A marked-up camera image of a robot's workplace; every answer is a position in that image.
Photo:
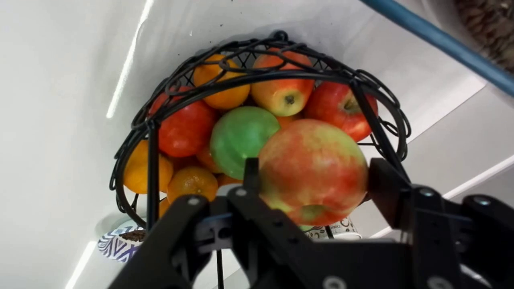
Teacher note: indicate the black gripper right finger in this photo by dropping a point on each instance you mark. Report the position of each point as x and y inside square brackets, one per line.
[434, 241]

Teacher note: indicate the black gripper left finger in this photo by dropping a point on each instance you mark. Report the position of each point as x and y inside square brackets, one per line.
[267, 241]

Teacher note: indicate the green apple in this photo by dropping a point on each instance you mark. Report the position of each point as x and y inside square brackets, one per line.
[242, 141]

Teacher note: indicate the orange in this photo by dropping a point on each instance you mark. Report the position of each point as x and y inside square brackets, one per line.
[226, 95]
[193, 185]
[140, 172]

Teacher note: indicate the blue patterned white packet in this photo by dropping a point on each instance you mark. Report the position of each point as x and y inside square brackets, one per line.
[121, 247]

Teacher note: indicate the glass jar of coffee beans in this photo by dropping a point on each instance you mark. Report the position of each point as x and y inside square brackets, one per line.
[492, 26]

